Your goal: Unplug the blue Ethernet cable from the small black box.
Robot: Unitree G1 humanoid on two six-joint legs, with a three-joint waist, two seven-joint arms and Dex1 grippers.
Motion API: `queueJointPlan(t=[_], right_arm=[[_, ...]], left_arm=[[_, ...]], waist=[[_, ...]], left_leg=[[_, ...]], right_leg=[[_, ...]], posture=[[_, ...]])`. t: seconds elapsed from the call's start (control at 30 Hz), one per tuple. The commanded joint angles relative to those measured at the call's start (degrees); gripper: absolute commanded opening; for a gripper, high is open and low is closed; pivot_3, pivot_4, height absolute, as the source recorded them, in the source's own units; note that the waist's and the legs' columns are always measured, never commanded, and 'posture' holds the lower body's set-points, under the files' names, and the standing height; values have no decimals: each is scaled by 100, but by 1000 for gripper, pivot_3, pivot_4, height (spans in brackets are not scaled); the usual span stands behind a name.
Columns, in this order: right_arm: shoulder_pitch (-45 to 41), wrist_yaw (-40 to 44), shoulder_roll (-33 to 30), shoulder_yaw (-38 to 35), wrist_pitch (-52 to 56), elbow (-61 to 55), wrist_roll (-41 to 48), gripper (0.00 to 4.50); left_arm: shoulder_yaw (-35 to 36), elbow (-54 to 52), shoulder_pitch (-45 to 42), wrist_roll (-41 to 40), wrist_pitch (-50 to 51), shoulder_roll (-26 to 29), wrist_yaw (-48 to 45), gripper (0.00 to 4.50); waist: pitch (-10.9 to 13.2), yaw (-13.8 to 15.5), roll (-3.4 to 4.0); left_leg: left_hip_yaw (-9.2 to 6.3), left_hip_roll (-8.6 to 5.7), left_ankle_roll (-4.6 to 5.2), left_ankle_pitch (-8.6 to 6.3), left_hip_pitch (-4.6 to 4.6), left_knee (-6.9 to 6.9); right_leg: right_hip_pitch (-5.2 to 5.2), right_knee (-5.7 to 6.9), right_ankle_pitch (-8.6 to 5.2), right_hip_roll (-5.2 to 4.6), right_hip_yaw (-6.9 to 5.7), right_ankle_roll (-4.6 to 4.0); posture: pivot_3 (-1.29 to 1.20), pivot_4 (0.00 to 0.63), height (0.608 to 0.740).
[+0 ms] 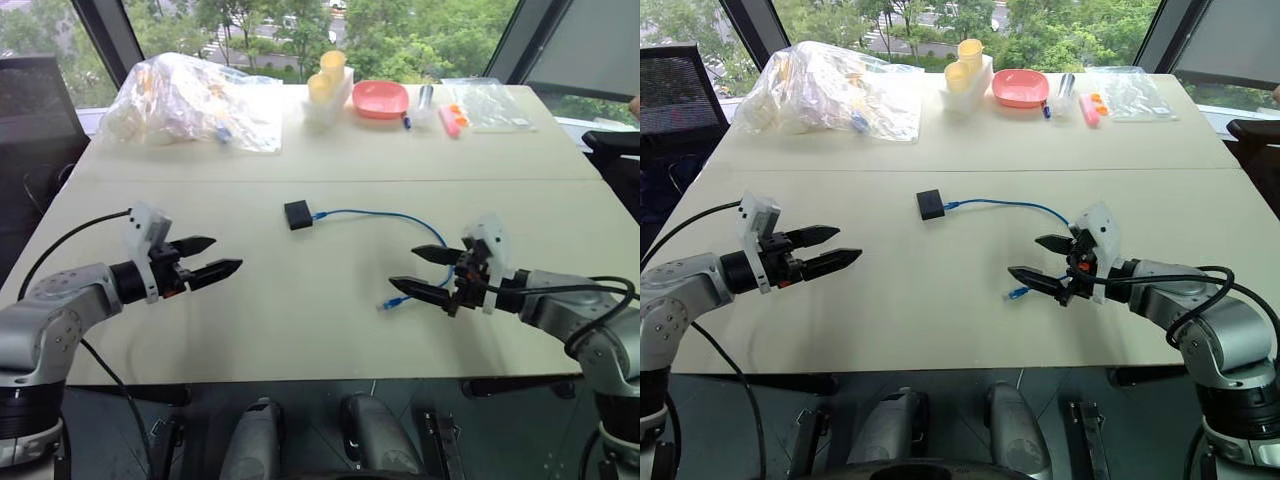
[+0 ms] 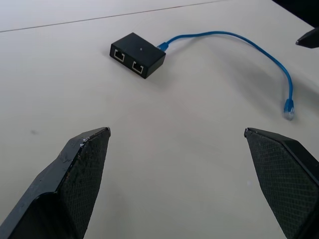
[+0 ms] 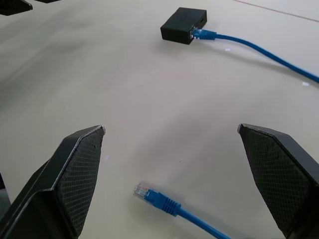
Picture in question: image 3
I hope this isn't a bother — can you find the blue Ethernet cable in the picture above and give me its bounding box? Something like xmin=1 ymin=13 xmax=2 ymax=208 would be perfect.
xmin=133 ymin=28 xmax=319 ymax=239

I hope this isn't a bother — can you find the small black box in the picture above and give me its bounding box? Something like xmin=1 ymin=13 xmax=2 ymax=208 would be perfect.
xmin=160 ymin=7 xmax=208 ymax=45

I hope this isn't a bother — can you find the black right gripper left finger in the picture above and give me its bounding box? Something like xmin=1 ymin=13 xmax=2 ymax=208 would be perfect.
xmin=0 ymin=124 xmax=107 ymax=239

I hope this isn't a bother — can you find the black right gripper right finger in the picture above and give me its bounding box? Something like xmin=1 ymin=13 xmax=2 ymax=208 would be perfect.
xmin=237 ymin=123 xmax=319 ymax=239

